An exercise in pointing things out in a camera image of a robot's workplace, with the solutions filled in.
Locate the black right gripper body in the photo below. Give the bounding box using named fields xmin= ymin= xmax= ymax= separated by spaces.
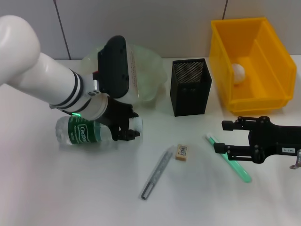
xmin=248 ymin=116 xmax=301 ymax=164

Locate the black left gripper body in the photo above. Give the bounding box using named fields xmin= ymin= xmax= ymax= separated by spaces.
xmin=96 ymin=96 xmax=139 ymax=141

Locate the clear green-label water bottle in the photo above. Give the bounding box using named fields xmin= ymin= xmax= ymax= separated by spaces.
xmin=55 ymin=115 xmax=143 ymax=147

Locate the white paper ball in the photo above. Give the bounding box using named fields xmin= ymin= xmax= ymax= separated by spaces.
xmin=232 ymin=63 xmax=246 ymax=85

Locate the beige eraser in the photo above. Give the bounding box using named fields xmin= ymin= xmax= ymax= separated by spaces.
xmin=175 ymin=144 xmax=190 ymax=162

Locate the black mesh pen holder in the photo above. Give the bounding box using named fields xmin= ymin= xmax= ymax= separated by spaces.
xmin=170 ymin=58 xmax=213 ymax=117

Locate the grey pen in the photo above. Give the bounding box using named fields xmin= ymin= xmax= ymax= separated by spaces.
xmin=141 ymin=145 xmax=176 ymax=200

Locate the translucent green fruit plate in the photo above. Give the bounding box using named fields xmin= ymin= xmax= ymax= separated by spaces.
xmin=81 ymin=43 xmax=168 ymax=104

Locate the yellow plastic bin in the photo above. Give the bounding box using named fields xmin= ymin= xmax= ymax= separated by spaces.
xmin=210 ymin=16 xmax=297 ymax=115

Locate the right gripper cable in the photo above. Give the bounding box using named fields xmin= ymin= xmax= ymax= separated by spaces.
xmin=289 ymin=149 xmax=301 ymax=170

